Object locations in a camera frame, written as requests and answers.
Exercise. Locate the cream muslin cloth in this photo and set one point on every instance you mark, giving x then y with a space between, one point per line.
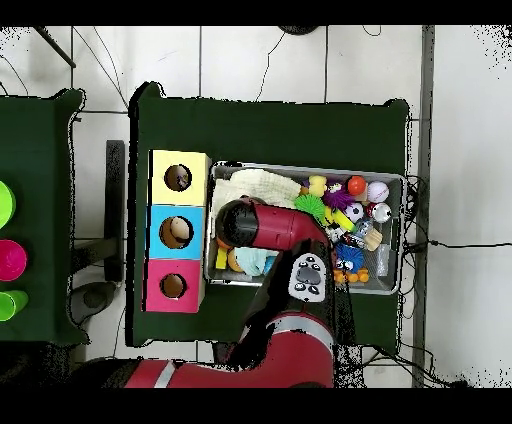
260 184

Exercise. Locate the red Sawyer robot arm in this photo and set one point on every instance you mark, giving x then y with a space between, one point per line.
280 228

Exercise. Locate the wooden three-hole box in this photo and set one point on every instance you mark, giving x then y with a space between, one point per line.
196 192

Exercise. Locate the silver mesh bin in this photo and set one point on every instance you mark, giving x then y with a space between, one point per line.
386 276

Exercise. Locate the light blue fluffy cloth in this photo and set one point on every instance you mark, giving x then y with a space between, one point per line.
250 260

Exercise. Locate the green spiky rubber ball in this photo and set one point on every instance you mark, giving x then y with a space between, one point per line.
310 204

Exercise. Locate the yellow plush duck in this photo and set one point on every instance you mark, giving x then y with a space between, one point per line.
317 184

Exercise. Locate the dark green table cloth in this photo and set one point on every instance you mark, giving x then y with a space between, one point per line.
260 132
36 140

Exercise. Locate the purple spiky monster toy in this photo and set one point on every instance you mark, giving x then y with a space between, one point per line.
336 198

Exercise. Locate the blue spiky rubber ball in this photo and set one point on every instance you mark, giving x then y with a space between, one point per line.
350 256

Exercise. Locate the orange smooth ball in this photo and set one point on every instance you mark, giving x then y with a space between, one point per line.
356 185

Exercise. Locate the white baseball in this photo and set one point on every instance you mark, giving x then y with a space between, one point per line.
378 192

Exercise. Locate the black upright panel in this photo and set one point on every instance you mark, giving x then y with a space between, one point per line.
114 200

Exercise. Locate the grey stand base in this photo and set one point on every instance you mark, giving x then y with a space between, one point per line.
94 298

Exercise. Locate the black round fixture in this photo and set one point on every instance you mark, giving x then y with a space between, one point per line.
298 29

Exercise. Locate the pink plastic cup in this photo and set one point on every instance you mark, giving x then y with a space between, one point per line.
12 260

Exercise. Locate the lime green plastic cup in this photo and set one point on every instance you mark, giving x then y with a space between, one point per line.
10 306
6 204

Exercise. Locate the black diagonal rod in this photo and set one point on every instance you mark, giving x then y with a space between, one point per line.
54 46

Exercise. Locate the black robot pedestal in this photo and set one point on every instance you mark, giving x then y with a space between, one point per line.
219 351

